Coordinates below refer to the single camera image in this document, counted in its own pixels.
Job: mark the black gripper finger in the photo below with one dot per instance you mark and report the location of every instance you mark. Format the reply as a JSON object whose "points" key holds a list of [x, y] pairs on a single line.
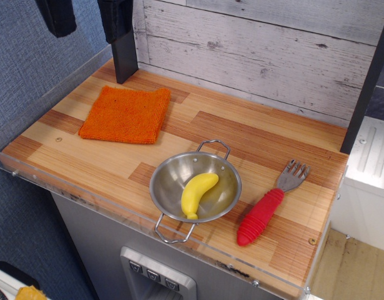
{"points": [[58, 16], [116, 18]]}

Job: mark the orange cloth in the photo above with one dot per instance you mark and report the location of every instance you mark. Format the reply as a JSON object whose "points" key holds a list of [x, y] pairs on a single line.
{"points": [[126, 116]]}

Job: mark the steel pot with handles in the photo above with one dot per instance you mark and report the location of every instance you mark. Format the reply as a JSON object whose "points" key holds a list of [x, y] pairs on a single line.
{"points": [[170, 178]]}

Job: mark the clear acrylic edge guard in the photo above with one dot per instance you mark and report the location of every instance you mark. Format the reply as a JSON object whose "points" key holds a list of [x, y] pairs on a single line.
{"points": [[38, 97]]}

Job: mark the yellow toy banana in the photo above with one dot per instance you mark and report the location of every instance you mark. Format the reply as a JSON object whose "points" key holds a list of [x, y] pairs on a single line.
{"points": [[194, 191]]}

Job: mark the grey toy kitchen cabinet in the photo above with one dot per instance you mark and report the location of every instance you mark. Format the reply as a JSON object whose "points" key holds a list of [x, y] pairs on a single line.
{"points": [[99, 237]]}

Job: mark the grey button control panel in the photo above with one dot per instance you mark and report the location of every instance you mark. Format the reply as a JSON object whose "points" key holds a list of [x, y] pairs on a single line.
{"points": [[150, 279]]}

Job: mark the yellow object at corner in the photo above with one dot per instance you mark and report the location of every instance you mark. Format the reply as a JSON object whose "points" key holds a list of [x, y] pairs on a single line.
{"points": [[30, 293]]}

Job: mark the dark left shelf post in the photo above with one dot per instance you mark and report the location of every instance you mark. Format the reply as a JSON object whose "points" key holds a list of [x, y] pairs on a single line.
{"points": [[125, 57]]}

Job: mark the red handled toy fork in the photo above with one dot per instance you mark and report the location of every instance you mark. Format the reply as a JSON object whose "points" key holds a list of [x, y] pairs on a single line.
{"points": [[257, 219]]}

